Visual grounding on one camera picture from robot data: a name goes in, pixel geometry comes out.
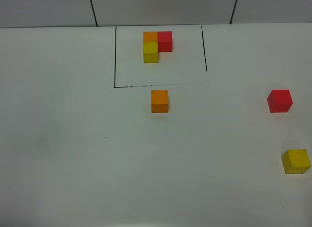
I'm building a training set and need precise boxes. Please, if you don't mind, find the yellow template block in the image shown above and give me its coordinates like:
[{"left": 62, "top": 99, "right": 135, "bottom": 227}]
[{"left": 143, "top": 41, "right": 158, "bottom": 63}]

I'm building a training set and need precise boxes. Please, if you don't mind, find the orange template block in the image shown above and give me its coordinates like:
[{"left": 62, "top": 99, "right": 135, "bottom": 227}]
[{"left": 143, "top": 32, "right": 158, "bottom": 42}]

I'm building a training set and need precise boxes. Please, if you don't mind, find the red template block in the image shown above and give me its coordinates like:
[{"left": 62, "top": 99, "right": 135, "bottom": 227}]
[{"left": 157, "top": 31, "right": 173, "bottom": 53}]

